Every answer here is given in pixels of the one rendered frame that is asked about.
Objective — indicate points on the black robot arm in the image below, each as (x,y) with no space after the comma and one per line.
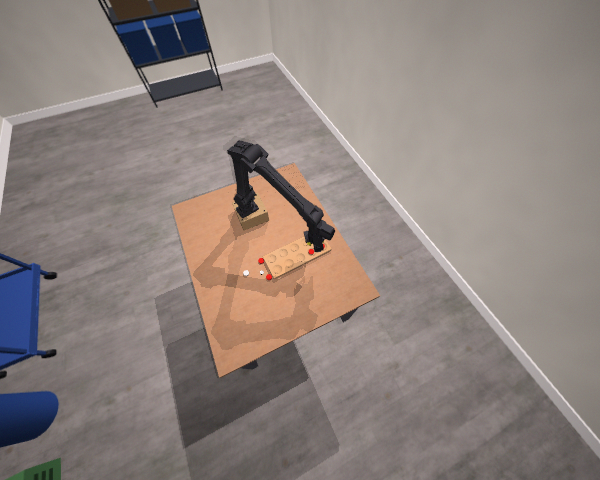
(243,163)

